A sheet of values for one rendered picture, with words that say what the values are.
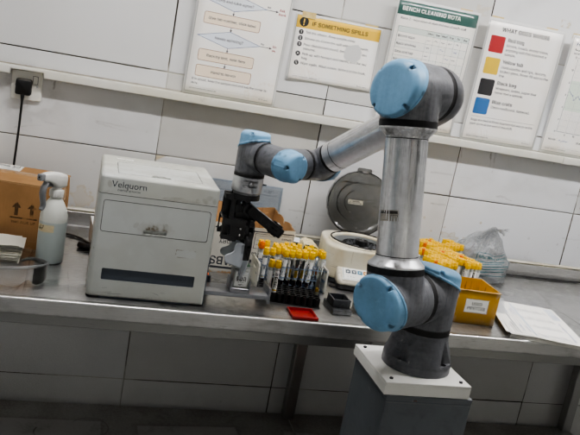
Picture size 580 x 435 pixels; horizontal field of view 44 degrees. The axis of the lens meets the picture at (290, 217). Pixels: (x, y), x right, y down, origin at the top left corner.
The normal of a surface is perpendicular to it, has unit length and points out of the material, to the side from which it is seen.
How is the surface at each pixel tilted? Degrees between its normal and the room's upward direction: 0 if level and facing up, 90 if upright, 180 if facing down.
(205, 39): 93
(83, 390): 90
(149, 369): 90
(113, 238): 90
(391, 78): 82
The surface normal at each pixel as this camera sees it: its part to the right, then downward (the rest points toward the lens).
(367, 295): -0.70, 0.14
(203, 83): 0.22, 0.28
